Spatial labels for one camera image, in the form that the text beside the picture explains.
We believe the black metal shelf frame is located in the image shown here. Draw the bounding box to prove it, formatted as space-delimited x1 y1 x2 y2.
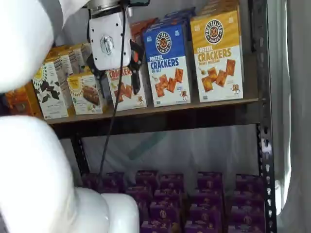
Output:
46 0 277 233

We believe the orange white pretzel crackers box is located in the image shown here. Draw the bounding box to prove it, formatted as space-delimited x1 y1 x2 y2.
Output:
105 29 148 112
131 18 158 32

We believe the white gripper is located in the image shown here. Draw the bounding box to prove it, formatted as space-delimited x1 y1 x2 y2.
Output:
86 10 145 99

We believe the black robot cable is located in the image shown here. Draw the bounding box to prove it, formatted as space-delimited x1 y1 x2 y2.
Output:
97 0 129 195

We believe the blue white pretzel crackers box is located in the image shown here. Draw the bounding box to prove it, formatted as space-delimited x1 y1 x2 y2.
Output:
164 6 196 20
142 23 192 107
150 15 193 32

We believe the wooden shelf board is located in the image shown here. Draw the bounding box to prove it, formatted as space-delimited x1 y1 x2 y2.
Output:
45 97 259 125

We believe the yellow white pretzel crackers box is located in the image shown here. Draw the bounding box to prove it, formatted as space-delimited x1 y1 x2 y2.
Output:
190 9 244 103
198 0 241 17

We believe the purple Annie's snack box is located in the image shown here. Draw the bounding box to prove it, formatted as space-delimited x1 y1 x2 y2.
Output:
159 173 185 191
135 170 159 188
154 188 183 204
149 200 182 223
125 185 154 207
197 171 224 190
104 171 126 194
184 219 225 233
230 205 266 225
82 173 101 191
232 190 265 208
140 219 176 233
189 203 225 223
227 222 266 233
235 173 265 192
193 188 224 206

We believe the Simple Mills sweet thins box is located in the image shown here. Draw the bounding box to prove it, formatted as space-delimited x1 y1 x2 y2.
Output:
79 43 92 67
32 62 74 120
52 54 75 78
65 48 83 72

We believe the Simple Mills almond bars box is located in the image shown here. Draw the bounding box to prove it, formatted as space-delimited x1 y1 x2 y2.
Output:
72 65 94 77
66 72 109 115

